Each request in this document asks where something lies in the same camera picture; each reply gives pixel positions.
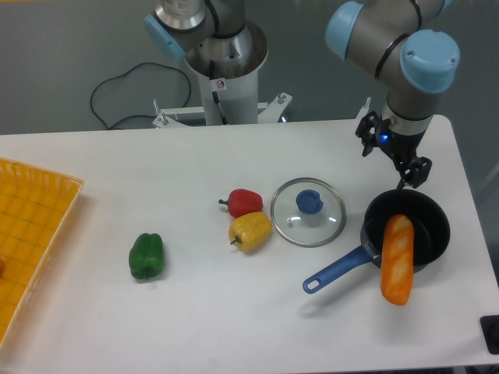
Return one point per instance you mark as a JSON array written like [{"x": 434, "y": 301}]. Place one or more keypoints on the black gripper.
[{"x": 399, "y": 139}]

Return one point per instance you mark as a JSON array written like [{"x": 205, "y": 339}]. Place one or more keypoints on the glass pot lid blue knob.
[{"x": 308, "y": 212}]

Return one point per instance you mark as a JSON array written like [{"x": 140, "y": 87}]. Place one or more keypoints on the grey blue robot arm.
[{"x": 386, "y": 39}]

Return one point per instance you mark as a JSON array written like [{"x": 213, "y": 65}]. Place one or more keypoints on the orange toy baguette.
[{"x": 396, "y": 272}]

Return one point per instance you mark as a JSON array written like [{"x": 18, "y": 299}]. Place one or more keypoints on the red toy bell pepper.
[{"x": 242, "y": 201}]

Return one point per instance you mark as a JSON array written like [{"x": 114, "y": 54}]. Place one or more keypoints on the yellow toy bell pepper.
[{"x": 250, "y": 231}]

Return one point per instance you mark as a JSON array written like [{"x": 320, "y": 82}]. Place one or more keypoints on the black device at table edge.
[{"x": 490, "y": 328}]

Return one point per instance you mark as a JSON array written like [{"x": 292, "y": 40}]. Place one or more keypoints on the green toy bell pepper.
[{"x": 147, "y": 256}]

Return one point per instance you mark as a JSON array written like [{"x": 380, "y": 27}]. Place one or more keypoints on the yellow plastic basket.
[{"x": 35, "y": 204}]

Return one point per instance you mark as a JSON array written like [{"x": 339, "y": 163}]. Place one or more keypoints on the black saucepan blue handle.
[{"x": 432, "y": 235}]

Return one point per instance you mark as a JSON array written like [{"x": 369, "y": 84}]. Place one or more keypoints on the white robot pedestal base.
[{"x": 227, "y": 72}]

